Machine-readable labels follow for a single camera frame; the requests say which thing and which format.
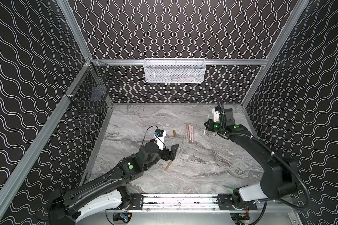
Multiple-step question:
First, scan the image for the brown pen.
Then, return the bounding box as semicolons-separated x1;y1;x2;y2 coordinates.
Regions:
164;160;173;171

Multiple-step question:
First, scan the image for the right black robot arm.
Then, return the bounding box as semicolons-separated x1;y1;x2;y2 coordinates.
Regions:
204;107;300;202

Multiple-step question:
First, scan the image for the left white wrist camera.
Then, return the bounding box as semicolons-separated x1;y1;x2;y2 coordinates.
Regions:
154;128;167;151

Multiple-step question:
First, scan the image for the aluminium corner post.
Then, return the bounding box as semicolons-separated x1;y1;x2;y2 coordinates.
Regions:
241;0;309;109
57;0;92;58

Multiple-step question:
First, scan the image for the black wire basket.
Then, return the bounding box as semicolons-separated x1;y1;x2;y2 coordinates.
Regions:
69;60;117;114

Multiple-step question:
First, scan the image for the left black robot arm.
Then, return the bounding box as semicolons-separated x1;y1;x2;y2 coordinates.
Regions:
47;140;179;225

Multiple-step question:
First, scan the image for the white wire mesh basket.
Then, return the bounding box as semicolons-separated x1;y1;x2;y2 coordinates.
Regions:
143;62;207;83

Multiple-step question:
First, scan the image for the aluminium corner post left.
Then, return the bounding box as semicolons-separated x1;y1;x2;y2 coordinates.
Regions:
57;0;92;58

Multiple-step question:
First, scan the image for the aluminium horizontal back bar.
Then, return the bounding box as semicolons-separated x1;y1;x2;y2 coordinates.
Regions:
93;58;268;66

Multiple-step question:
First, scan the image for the aluminium corner post right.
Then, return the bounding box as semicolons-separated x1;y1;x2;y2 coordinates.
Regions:
241;0;309;109

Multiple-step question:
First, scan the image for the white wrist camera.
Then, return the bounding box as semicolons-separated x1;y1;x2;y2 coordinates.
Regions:
154;128;167;151
212;107;220;122

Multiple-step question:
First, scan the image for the white pen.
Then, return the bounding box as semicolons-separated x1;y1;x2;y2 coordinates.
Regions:
188;124;192;142

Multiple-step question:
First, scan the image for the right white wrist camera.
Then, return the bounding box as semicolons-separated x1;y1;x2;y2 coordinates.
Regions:
212;107;220;122

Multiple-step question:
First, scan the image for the tan pen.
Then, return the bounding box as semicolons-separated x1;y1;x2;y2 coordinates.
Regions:
186;123;190;140

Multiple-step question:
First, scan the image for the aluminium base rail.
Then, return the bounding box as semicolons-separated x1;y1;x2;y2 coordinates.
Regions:
128;194;264;213

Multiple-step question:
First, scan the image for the aluminium left side bar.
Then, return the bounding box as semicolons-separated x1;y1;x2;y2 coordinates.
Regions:
0;58;91;220

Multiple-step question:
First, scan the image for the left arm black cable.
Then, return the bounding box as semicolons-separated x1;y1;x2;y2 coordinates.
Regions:
142;125;165;148

